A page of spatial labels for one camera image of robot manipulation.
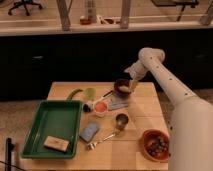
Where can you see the wooden table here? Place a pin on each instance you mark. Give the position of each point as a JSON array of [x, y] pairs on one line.
[[119, 153]]

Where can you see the silver fork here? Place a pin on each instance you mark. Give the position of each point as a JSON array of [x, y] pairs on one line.
[[93, 145]]

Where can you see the dark purple bowl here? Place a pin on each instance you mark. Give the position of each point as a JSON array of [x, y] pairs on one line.
[[122, 82]]

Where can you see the black white spatula tool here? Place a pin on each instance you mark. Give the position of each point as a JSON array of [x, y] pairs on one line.
[[88, 105]]

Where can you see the small metal cup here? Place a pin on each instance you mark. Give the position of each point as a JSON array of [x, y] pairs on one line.
[[121, 121]]

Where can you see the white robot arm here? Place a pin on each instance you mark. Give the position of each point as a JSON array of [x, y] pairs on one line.
[[191, 126]]

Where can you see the black office chair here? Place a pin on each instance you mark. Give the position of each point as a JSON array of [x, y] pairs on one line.
[[24, 3]]

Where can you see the black stand post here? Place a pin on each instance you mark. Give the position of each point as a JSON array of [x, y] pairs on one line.
[[8, 154]]

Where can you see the red object on shelf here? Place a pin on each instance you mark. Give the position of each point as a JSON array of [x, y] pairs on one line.
[[85, 21]]

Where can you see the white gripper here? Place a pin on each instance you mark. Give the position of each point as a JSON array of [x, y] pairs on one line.
[[137, 71]]

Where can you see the green plastic tray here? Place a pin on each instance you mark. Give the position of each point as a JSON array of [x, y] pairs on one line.
[[57, 118]]

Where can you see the white cup orange contents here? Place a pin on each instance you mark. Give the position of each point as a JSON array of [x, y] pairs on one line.
[[100, 108]]

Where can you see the tan sponge block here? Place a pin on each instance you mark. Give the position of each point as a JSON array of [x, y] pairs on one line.
[[56, 143]]

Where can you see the orange bowl with grapes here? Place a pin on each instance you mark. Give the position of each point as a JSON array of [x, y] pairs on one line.
[[154, 145]]

